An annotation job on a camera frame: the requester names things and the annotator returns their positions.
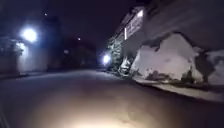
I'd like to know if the pale wall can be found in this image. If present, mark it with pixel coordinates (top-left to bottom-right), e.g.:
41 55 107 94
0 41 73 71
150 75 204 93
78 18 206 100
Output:
0 39 51 75

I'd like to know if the pale kerb strip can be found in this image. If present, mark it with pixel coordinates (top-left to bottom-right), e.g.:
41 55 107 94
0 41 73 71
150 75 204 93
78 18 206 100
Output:
132 77 224 104

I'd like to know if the bush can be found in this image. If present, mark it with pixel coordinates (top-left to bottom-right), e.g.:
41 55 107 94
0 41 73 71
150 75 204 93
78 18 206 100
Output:
107 37 125 73

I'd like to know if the grey asphalt road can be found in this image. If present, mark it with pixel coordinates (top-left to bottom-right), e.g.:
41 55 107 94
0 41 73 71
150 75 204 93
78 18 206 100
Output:
0 68 224 128

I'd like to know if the building with lit windows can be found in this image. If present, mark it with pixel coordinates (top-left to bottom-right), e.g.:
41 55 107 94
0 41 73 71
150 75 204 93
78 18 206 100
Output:
107 5 148 73

